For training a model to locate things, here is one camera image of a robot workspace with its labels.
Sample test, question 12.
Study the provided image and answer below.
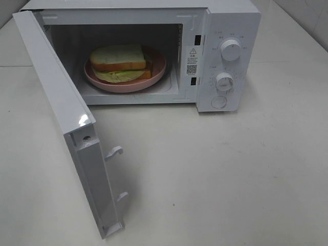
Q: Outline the white round door button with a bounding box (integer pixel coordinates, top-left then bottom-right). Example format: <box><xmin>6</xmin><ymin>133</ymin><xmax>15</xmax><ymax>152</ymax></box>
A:
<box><xmin>211</xmin><ymin>96</ymin><xmax>227</xmax><ymax>109</ymax></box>

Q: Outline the pink round plate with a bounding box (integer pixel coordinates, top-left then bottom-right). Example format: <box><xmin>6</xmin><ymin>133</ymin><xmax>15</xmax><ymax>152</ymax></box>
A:
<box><xmin>84</xmin><ymin>46</ymin><xmax>167</xmax><ymax>93</ymax></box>

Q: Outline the white upper microwave knob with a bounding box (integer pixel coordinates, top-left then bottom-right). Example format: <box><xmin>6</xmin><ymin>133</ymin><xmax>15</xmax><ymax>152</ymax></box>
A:
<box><xmin>220</xmin><ymin>37</ymin><xmax>241</xmax><ymax>62</ymax></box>

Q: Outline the white lower microwave knob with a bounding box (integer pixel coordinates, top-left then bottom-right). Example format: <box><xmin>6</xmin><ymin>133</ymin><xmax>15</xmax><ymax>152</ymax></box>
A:
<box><xmin>216</xmin><ymin>72</ymin><xmax>234</xmax><ymax>91</ymax></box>

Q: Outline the white warning label sticker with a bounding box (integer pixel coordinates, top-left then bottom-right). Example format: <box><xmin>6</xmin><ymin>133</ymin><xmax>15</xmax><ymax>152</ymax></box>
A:
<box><xmin>184</xmin><ymin>46</ymin><xmax>201</xmax><ymax>76</ymax></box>

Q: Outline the white microwave knob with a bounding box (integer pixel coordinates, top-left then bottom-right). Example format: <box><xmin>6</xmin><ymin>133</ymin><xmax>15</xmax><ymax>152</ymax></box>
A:
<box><xmin>220</xmin><ymin>37</ymin><xmax>241</xmax><ymax>62</ymax></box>
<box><xmin>216</xmin><ymin>72</ymin><xmax>234</xmax><ymax>91</ymax></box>

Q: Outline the white microwave oven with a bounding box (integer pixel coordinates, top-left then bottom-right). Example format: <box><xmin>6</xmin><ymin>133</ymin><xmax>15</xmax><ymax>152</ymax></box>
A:
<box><xmin>14</xmin><ymin>1</ymin><xmax>261</xmax><ymax>115</ymax></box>

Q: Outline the sandwich with lettuce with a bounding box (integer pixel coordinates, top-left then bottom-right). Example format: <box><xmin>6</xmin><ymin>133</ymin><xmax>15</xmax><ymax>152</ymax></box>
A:
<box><xmin>90</xmin><ymin>44</ymin><xmax>152</xmax><ymax>84</ymax></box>

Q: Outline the white microwave door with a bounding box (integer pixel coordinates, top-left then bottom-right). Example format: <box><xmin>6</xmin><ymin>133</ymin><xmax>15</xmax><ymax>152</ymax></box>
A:
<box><xmin>13</xmin><ymin>11</ymin><xmax>129</xmax><ymax>238</ymax></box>

